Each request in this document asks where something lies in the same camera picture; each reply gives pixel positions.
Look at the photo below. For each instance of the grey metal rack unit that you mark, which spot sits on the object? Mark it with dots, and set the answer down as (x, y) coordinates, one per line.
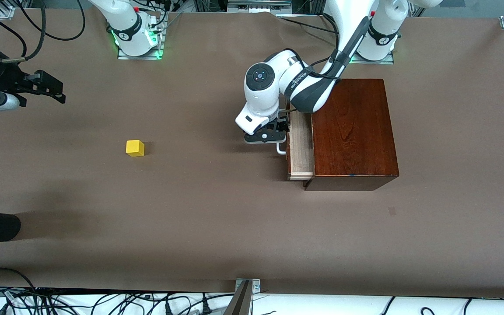
(258, 8)

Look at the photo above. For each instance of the dark camera support bar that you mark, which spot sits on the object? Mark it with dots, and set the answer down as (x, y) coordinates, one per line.
(239, 304)

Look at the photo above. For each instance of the yellow cube block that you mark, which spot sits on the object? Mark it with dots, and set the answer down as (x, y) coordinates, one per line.
(134, 148)

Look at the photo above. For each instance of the small metal corner bracket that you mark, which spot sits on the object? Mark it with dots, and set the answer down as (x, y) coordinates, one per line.
(256, 286)

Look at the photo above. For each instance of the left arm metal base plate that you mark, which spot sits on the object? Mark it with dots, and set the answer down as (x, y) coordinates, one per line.
(372, 61)

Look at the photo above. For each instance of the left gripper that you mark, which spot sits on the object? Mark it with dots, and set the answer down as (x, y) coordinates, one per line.
(279, 126)

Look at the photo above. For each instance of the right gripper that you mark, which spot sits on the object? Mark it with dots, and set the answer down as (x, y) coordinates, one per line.
(6, 76)

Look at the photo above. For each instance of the black power plug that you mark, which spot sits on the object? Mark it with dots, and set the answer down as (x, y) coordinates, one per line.
(169, 309)
(207, 307)

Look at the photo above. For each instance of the dark wooden drawer cabinet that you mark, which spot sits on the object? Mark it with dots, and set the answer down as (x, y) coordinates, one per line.
(352, 131)

